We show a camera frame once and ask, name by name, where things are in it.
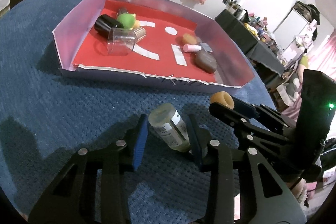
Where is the red cap glitter jar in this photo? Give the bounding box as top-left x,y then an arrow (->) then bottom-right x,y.
117,7 -> 128,16

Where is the purple nail polish bottle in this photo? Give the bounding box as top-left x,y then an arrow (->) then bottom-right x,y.
182,42 -> 213,53

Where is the studded silver cylinder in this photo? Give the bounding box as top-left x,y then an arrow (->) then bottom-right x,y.
133,27 -> 146,42

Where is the side table dark cloth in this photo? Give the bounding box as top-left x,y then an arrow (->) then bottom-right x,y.
215,10 -> 285,88

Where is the black cylindrical cap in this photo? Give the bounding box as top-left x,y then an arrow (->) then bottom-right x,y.
94,14 -> 123,38

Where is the brown eyeshadow case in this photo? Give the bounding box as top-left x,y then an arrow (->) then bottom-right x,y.
194,51 -> 217,73

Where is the green capybara toy figure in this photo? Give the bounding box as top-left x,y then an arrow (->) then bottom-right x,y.
117,13 -> 140,30

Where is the clear plastic cup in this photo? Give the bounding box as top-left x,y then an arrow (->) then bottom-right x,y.
107,28 -> 138,56

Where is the clear liquid bottle black cap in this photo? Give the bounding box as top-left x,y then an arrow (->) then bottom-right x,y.
148,103 -> 190,152

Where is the orange round disc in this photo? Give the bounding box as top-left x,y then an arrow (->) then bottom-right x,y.
182,34 -> 198,45

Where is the blue textured table cloth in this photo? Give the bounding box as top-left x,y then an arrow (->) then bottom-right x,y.
0,0 -> 276,224

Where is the person's right hand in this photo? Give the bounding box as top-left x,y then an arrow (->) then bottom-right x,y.
291,179 -> 307,207

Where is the red paper sheet liner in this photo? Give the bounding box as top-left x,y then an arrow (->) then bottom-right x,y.
72,0 -> 216,83

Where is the pink cardboard tray box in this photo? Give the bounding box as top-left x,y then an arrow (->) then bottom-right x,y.
52,0 -> 255,93

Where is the white refrigerator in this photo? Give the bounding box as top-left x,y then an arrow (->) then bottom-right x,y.
274,9 -> 309,44

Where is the orange hollow round cap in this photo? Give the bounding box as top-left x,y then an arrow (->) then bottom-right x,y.
210,91 -> 235,110

